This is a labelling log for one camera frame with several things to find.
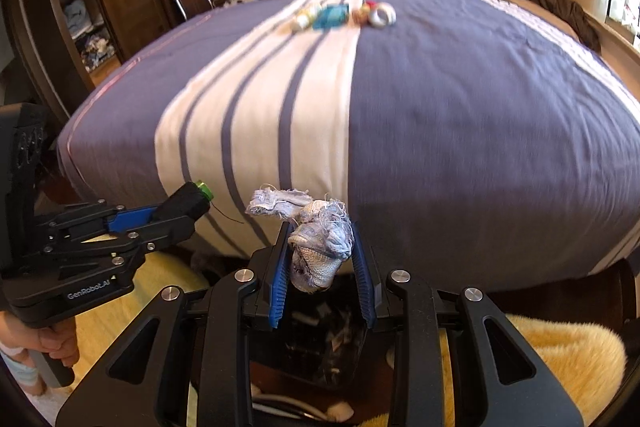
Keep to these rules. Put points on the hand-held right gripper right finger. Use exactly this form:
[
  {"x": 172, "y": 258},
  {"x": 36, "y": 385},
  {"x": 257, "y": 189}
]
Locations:
[{"x": 366, "y": 292}]

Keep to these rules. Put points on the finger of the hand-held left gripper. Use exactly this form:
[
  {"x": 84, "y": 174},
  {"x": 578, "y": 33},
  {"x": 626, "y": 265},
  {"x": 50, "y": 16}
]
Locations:
[
  {"x": 165, "y": 232},
  {"x": 132, "y": 218}
]

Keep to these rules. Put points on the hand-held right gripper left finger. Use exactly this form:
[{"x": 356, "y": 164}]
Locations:
[{"x": 279, "y": 292}]

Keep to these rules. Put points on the frayed grey cloth scrap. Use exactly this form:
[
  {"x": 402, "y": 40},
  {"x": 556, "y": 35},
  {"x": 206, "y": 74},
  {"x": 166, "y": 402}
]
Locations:
[{"x": 315, "y": 247}]

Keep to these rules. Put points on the black trash bin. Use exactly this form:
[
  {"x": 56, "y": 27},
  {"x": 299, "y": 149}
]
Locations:
[{"x": 320, "y": 352}]

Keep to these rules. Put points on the person's left hand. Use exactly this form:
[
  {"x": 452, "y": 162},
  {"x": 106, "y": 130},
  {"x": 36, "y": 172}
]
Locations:
[{"x": 60, "y": 347}]

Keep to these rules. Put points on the patterned folded clothes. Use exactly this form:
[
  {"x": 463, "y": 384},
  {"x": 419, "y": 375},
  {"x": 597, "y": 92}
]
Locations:
[{"x": 97, "y": 52}]

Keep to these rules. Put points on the yellow fluffy rug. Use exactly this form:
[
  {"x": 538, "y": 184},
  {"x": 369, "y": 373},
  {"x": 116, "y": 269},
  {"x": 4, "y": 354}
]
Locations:
[{"x": 550, "y": 357}]

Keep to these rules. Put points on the blue white striped bedspread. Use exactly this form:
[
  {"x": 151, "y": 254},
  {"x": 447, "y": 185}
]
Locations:
[{"x": 450, "y": 107}]

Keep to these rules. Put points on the light blue folded clothes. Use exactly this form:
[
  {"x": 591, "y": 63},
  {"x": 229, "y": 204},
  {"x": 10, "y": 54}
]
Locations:
[{"x": 77, "y": 18}]

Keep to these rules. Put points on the yellow bottle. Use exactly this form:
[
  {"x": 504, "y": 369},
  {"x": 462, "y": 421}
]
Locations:
[{"x": 304, "y": 21}]

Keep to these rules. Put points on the teal wipes packet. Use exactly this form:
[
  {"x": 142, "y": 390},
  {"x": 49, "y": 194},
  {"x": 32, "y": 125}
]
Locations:
[{"x": 330, "y": 17}]

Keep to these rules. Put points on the white striped ribbon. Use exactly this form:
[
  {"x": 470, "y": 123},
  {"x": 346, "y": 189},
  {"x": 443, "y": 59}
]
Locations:
[{"x": 384, "y": 16}]

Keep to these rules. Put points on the red white doll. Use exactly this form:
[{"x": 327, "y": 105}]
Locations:
[{"x": 361, "y": 13}]

